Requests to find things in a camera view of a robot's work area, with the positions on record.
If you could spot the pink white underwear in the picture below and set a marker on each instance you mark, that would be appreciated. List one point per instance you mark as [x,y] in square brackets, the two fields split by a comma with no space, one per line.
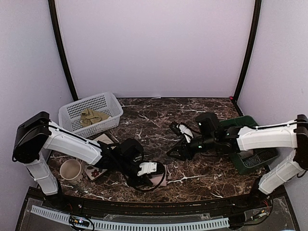
[155,179]

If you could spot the beige floral mug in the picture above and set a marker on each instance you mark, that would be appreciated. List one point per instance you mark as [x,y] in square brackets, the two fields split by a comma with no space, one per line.
[72,171]

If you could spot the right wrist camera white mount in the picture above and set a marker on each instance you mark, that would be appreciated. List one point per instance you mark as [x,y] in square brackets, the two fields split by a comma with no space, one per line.
[182,130]

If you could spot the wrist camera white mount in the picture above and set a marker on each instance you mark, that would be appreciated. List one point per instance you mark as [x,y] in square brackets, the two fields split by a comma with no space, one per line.
[182,130]
[147,168]

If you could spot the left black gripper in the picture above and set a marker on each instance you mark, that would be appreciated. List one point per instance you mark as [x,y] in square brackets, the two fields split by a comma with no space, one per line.
[141,180]

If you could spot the white slotted cable duct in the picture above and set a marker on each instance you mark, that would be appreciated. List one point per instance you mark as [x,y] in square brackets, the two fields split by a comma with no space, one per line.
[82,223]

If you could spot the floral square ceramic plate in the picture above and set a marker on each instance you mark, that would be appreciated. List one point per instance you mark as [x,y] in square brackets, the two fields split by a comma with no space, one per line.
[92,172]

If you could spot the right black frame post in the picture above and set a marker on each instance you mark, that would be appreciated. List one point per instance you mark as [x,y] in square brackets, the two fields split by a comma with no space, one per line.
[248,52]

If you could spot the black striped rolled cloth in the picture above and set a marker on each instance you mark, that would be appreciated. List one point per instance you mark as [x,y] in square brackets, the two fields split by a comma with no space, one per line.
[254,160]

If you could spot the olive green cloth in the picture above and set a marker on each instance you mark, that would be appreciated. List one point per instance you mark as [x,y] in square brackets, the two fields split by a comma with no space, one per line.
[89,117]

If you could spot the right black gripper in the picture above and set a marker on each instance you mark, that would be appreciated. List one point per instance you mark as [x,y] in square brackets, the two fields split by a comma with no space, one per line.
[181,147]

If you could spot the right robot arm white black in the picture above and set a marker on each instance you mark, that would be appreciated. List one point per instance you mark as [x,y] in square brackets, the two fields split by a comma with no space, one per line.
[292,134]

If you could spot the left black frame post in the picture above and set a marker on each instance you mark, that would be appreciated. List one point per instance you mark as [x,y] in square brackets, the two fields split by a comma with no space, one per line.
[60,48]

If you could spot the green divided organizer box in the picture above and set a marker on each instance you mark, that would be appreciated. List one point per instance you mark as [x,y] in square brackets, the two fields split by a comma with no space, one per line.
[270,154]

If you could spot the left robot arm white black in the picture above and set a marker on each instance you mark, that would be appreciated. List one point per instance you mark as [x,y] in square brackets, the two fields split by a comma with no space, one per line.
[39,132]

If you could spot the black frame post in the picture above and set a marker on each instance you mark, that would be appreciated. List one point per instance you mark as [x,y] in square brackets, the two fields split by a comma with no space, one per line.
[248,52]
[60,48]

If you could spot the white plastic mesh basket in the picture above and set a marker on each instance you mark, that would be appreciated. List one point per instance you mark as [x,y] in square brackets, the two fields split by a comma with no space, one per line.
[69,115]

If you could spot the black front table rail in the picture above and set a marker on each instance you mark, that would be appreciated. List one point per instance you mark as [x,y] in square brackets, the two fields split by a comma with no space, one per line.
[89,203]

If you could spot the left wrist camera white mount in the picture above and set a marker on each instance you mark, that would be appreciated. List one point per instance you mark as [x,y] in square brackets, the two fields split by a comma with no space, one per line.
[147,168]

